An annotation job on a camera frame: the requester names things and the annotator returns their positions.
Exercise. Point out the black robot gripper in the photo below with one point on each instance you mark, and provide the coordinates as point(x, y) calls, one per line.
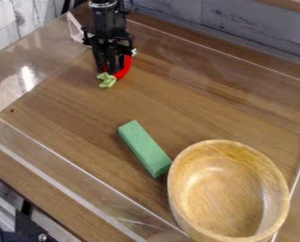
point(106, 34)

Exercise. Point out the red plush strawberry toy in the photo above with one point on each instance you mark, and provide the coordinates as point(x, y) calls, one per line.
point(106, 79)

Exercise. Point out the clear acrylic tray walls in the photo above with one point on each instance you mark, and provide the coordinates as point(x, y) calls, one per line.
point(194, 89)

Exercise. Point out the green rectangular block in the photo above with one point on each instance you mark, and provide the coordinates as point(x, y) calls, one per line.
point(145, 148)

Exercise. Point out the wooden bowl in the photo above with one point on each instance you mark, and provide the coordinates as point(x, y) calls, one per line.
point(228, 193)

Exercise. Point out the black metal table clamp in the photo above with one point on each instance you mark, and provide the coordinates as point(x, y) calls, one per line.
point(28, 231)

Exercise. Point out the clear acrylic corner bracket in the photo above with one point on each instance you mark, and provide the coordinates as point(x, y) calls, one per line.
point(74, 28)

